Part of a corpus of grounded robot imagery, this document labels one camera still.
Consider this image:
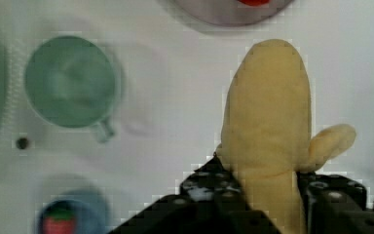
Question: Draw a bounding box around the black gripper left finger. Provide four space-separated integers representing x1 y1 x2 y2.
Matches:
107 156 281 234

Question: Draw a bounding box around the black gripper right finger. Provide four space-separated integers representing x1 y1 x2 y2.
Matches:
297 172 374 234

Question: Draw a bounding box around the yellow plush banana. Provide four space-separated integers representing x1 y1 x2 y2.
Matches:
215 39 356 234

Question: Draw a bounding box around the grey plate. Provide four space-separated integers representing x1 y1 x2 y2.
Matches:
173 0 294 27

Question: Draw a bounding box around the green mug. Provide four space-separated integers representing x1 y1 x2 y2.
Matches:
24 36 121 142

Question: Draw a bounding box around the red toy strawberry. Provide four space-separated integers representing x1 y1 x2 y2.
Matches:
42 209 77 234

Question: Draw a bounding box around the blue bowl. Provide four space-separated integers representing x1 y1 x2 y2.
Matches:
33 189 110 234

